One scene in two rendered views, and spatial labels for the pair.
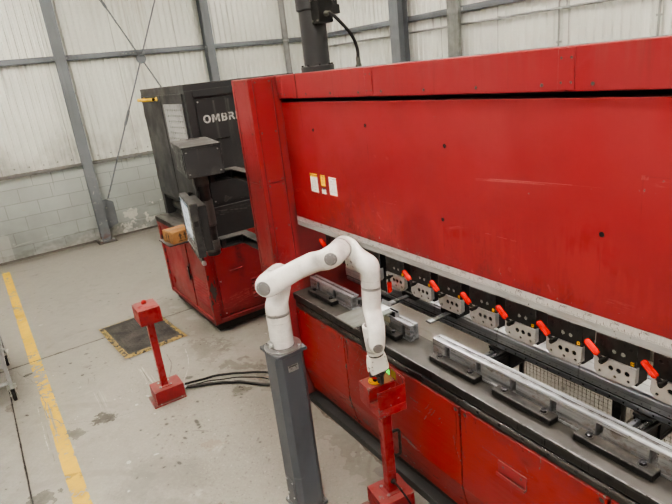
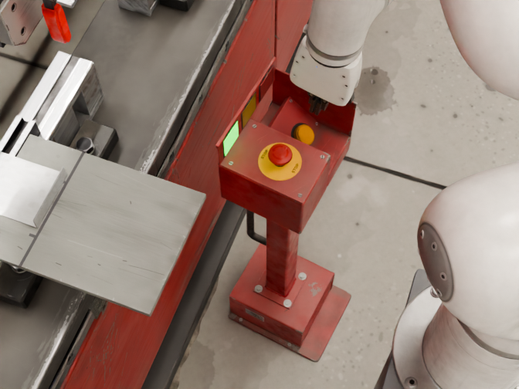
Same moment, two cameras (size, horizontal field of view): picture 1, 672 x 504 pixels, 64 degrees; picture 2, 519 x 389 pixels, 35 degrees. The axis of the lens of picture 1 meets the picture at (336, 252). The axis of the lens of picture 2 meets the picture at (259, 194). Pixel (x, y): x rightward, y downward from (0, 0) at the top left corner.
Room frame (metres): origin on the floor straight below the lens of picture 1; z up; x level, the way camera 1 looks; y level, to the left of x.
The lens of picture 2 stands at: (2.85, 0.40, 1.97)
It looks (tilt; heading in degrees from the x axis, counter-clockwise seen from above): 62 degrees down; 233
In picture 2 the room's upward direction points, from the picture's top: 1 degrees counter-clockwise
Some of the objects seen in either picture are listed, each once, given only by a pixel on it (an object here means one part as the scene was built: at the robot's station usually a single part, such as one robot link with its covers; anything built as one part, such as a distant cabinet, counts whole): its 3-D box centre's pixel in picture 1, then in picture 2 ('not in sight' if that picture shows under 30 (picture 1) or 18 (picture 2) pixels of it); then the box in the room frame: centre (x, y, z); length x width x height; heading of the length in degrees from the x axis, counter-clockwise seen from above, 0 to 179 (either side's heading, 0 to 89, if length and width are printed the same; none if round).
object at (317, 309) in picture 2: (387, 499); (290, 298); (2.35, -0.13, 0.06); 0.25 x 0.20 x 0.12; 114
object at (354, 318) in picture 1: (363, 314); (86, 220); (2.74, -0.11, 1.00); 0.26 x 0.18 x 0.01; 121
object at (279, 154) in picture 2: not in sight; (279, 157); (2.41, -0.12, 0.79); 0.04 x 0.04 x 0.04
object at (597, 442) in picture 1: (614, 453); not in sight; (1.59, -0.92, 0.89); 0.30 x 0.05 x 0.03; 31
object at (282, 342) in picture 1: (280, 330); (490, 330); (2.47, 0.32, 1.09); 0.19 x 0.19 x 0.18
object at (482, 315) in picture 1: (488, 305); not in sight; (2.15, -0.64, 1.26); 0.15 x 0.09 x 0.17; 31
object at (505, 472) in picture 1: (511, 476); not in sight; (1.86, -0.64, 0.59); 0.15 x 0.02 x 0.07; 31
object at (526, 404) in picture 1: (523, 404); not in sight; (1.93, -0.71, 0.89); 0.30 x 0.05 x 0.03; 31
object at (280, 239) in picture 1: (318, 239); not in sight; (3.74, 0.12, 1.15); 0.85 x 0.25 x 2.30; 121
